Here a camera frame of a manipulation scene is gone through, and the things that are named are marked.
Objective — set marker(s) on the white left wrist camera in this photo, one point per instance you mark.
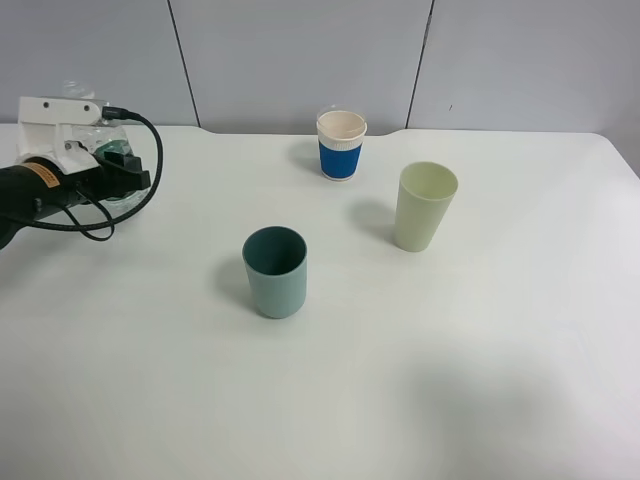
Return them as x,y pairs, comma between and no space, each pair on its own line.
45,131

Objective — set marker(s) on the blue sleeved paper cup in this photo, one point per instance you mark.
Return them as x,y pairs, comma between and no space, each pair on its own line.
340,134

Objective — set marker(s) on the clear bottle green label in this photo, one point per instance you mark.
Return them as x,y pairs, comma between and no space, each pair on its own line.
109,136

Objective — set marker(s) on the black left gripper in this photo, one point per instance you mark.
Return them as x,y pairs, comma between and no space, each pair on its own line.
40,188

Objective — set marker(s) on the teal plastic cup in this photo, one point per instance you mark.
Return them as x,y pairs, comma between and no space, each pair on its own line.
275,259

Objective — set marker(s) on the pale green tall cup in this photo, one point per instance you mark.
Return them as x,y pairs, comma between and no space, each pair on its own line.
426,190

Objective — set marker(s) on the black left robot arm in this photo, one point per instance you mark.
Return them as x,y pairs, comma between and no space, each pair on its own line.
62,221

